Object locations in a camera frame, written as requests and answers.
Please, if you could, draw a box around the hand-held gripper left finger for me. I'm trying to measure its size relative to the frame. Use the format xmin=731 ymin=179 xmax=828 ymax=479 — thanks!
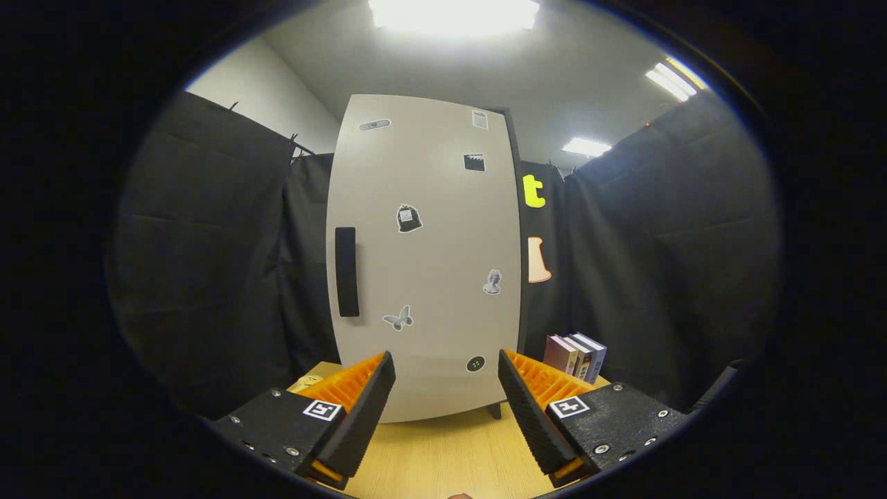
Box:
xmin=208 ymin=350 xmax=397 ymax=489

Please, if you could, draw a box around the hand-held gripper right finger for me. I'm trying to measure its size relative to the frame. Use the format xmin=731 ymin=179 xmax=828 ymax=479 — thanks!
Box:
xmin=498 ymin=349 xmax=687 ymax=489

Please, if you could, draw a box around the black door handle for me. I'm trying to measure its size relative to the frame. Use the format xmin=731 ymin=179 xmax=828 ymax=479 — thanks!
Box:
xmin=335 ymin=226 xmax=360 ymax=317

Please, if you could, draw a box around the beige cabinet door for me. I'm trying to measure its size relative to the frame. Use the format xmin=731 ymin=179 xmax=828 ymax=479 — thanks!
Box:
xmin=326 ymin=94 xmax=522 ymax=423

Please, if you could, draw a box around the dark grey cabinet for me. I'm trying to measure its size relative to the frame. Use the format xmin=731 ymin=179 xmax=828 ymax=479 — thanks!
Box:
xmin=485 ymin=105 xmax=531 ymax=420

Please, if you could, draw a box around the white spine book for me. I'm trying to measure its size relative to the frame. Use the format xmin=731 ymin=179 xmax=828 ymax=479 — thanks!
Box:
xmin=563 ymin=334 xmax=594 ymax=380

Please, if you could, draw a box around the grey blue book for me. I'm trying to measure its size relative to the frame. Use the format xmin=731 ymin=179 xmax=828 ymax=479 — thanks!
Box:
xmin=572 ymin=333 xmax=608 ymax=384

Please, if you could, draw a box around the black backdrop cloth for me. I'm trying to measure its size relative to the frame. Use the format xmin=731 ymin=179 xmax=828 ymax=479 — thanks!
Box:
xmin=104 ymin=90 xmax=784 ymax=417

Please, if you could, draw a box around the small ceiling light panel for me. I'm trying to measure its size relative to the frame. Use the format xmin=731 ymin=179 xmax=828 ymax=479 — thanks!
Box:
xmin=561 ymin=137 xmax=613 ymax=158

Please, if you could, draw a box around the double ceiling light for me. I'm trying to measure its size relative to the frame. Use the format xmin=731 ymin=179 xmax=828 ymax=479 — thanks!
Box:
xmin=644 ymin=59 xmax=709 ymax=103

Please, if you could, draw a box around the large ceiling light panel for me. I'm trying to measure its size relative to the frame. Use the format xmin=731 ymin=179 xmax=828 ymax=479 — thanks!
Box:
xmin=367 ymin=0 xmax=541 ymax=35

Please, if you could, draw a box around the black curved strap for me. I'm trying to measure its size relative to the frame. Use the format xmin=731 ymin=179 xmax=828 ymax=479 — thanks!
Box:
xmin=693 ymin=360 xmax=741 ymax=413

